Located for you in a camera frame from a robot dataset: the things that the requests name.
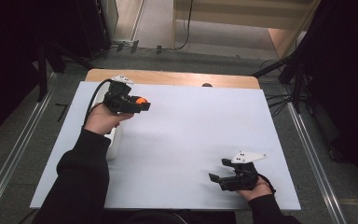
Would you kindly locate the light wooden furniture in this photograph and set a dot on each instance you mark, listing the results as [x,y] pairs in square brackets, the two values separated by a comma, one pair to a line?
[245,15]

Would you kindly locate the black stand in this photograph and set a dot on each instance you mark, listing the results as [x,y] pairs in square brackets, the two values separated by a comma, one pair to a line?
[42,74]
[296,84]

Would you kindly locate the person's left hand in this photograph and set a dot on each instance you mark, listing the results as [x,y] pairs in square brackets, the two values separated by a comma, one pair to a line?
[101,119]

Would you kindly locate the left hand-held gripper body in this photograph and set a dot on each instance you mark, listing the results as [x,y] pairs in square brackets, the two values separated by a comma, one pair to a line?
[119,99]

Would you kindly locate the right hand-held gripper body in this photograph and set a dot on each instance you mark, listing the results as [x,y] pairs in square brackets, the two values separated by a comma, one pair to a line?
[242,179]

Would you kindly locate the person's right hand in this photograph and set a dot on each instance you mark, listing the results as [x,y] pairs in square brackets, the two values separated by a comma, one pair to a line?
[258,191]

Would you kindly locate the orange ball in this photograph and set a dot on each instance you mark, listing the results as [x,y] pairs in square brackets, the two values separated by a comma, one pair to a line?
[142,100]

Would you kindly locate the white plastic bin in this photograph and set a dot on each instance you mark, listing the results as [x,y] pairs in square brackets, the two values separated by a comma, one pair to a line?
[113,146]

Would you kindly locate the wooden table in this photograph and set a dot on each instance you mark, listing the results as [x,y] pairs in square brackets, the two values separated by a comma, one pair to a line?
[174,77]

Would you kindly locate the black curtain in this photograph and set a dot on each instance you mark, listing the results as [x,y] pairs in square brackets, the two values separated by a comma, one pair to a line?
[9,46]
[348,77]

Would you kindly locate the white board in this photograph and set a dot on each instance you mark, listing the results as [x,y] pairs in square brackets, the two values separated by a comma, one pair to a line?
[183,149]

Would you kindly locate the metal floor rail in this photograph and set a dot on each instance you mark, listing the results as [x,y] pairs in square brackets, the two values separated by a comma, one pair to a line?
[317,168]
[12,155]

